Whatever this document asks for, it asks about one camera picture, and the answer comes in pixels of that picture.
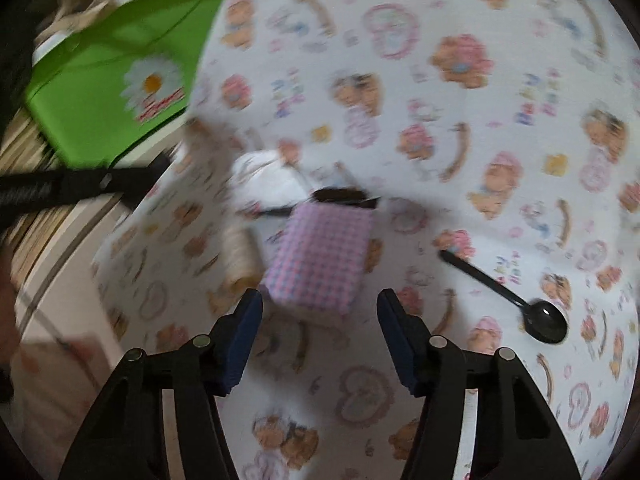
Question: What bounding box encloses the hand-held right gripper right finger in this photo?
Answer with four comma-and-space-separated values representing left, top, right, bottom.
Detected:
377, 289, 583, 480

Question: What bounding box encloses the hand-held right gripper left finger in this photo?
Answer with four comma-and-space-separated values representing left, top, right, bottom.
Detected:
57, 290, 264, 480

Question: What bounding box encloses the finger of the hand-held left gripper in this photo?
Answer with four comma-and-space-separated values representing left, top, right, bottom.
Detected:
0, 154, 171, 231

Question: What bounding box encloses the pink checked box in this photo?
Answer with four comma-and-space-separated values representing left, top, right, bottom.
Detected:
257, 202, 373, 328

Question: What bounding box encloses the green bin with daisy print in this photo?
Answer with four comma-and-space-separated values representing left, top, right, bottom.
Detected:
25, 0, 241, 171

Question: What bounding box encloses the black plastic spoon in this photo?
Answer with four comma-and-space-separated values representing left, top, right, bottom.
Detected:
437, 249, 568, 345

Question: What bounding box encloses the white tissue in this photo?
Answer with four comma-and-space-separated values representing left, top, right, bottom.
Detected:
232, 150, 311, 216

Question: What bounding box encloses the beige paper roll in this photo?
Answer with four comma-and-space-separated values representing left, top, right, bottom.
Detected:
222, 225, 263, 286

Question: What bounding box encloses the black plastic utensil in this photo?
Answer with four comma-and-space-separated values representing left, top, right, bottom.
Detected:
255, 187, 381, 218

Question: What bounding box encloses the beige cardboard scrap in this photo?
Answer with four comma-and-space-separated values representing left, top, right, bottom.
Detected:
37, 0, 118, 41

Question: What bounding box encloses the bear printed white blanket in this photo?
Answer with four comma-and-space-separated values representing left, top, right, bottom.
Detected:
92, 0, 640, 480

